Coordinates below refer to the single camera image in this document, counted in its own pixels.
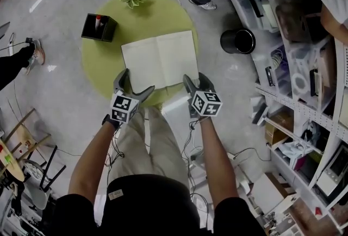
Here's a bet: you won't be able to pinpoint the person's beige trousers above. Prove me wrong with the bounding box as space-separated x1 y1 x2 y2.
108 105 190 190

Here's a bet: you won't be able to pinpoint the pink box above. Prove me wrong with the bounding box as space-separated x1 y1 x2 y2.
292 157 312 178

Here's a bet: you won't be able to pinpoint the person's black t-shirt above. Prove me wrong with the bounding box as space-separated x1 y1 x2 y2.
50 174 266 236

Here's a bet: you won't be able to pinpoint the red capped white pen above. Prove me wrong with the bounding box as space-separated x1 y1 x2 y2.
94 14 105 32

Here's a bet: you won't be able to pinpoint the round table green tablecloth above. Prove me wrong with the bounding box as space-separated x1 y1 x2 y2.
81 0 201 107

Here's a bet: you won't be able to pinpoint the row of clear storage bins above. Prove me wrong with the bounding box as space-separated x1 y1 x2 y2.
228 0 338 111

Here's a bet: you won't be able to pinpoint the wooden stool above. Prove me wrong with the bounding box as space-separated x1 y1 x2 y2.
4 108 52 161

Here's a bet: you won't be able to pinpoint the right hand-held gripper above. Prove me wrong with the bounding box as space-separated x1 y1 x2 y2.
182 72 223 119

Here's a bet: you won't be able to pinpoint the blue cover notebook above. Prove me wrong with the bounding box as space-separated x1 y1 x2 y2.
121 30 200 94

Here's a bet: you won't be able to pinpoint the white open carton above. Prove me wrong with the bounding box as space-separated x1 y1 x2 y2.
248 172 299 217

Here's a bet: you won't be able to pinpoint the cream microwave oven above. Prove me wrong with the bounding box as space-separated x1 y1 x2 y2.
316 145 348 198

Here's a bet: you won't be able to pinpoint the white cloth bundle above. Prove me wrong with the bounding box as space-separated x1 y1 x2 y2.
277 139 314 162

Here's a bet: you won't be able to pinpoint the black pen holder box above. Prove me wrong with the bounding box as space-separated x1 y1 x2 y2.
80 13 118 43

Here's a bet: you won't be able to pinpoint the person's right forearm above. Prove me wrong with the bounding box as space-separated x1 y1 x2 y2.
199 117 240 210

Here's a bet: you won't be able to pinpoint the black frame patterned chair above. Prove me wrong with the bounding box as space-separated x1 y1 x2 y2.
23 145 67 194

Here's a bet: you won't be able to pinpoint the round wooden table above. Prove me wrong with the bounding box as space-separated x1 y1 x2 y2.
0 138 26 183

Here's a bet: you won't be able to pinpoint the white metal shelving rack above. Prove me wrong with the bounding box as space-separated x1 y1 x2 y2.
228 0 348 236

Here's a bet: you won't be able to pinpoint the cardboard box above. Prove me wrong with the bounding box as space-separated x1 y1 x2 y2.
265 112 295 146

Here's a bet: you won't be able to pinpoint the black waste bin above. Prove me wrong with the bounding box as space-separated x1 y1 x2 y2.
220 27 257 55

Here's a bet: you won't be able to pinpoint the black wristband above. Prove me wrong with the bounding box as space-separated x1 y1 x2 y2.
102 114 121 130

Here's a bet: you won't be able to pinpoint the person's left forearm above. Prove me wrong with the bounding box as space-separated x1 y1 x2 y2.
67 120 121 198

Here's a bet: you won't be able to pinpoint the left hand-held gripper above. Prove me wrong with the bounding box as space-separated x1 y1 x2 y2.
110 68 156 123

